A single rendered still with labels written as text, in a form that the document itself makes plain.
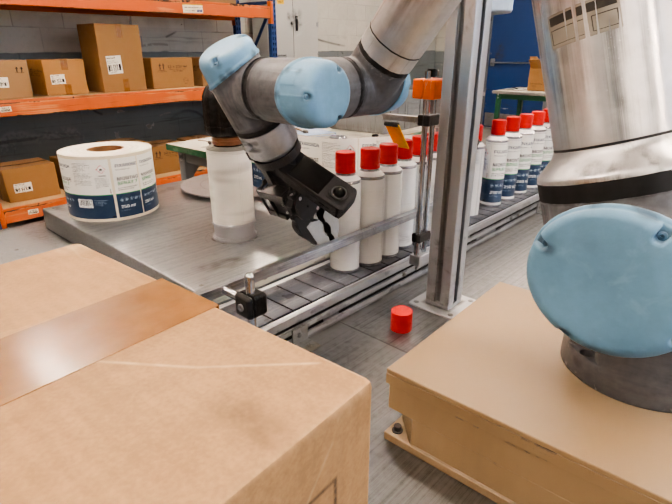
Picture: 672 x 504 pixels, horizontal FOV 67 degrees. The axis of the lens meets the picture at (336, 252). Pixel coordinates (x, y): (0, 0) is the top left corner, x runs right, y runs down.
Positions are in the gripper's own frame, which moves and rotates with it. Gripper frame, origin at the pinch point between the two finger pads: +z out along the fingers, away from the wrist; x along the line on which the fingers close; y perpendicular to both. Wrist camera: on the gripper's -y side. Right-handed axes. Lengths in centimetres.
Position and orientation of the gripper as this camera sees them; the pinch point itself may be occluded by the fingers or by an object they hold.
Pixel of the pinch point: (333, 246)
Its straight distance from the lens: 83.5
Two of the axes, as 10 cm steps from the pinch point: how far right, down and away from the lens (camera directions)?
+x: -5.9, 7.0, -4.0
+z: 3.4, 6.7, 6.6
